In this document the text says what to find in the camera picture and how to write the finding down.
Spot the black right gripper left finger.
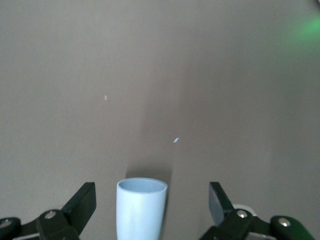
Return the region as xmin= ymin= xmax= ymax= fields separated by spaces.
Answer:
xmin=0 ymin=181 xmax=97 ymax=240

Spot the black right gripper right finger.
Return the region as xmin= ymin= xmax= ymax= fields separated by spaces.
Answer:
xmin=199 ymin=181 xmax=315 ymax=240

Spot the light blue plastic cup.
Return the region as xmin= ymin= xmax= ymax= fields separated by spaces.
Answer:
xmin=115 ymin=177 xmax=169 ymax=240

